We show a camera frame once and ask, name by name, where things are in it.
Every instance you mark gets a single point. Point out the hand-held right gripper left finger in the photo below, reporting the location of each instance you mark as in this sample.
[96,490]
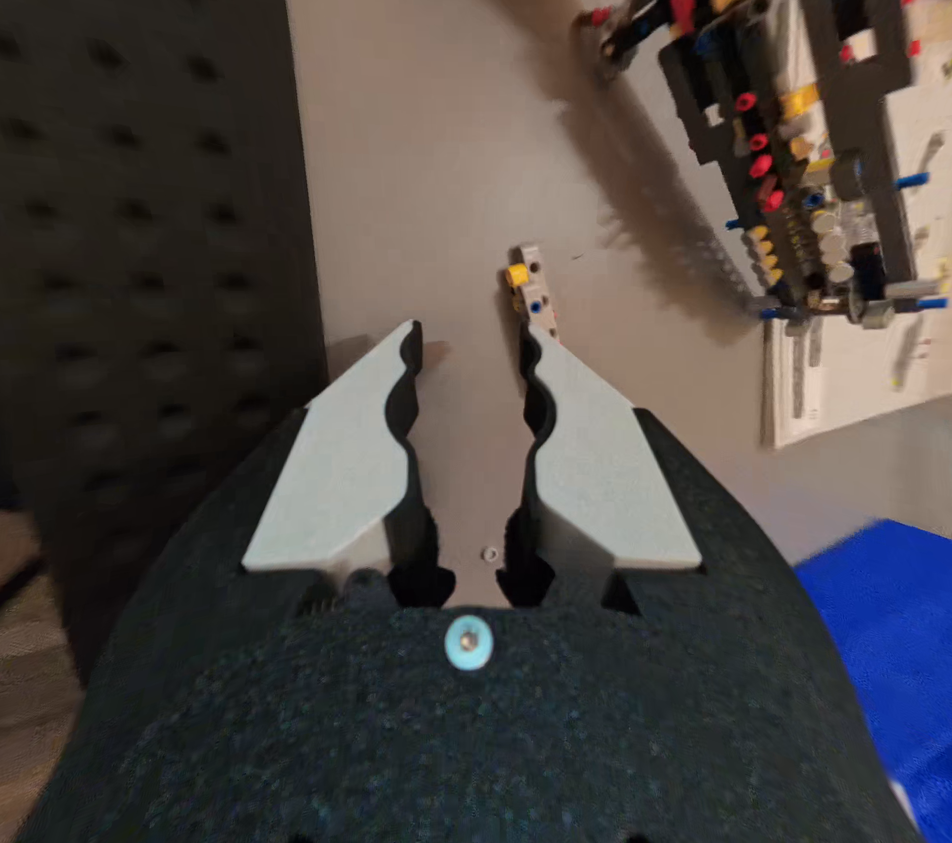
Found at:
[327,486]

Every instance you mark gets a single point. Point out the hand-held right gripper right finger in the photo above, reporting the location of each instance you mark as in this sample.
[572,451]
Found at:
[610,486]

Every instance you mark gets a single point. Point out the yellow lego connector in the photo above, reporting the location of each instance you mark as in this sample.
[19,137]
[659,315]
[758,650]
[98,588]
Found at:
[517,275]

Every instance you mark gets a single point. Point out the long grey lego beam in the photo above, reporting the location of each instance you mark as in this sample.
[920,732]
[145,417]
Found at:
[529,256]

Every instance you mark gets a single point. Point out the lego chassis model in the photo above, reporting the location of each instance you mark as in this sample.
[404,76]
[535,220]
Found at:
[855,3]

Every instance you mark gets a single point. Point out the open instruction booklet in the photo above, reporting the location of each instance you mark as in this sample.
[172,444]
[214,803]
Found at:
[855,375]

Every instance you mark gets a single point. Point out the blue plastic bin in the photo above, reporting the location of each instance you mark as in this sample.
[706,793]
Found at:
[892,635]

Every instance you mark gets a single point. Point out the black perforated mat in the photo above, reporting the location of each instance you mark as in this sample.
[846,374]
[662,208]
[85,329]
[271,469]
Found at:
[149,189]

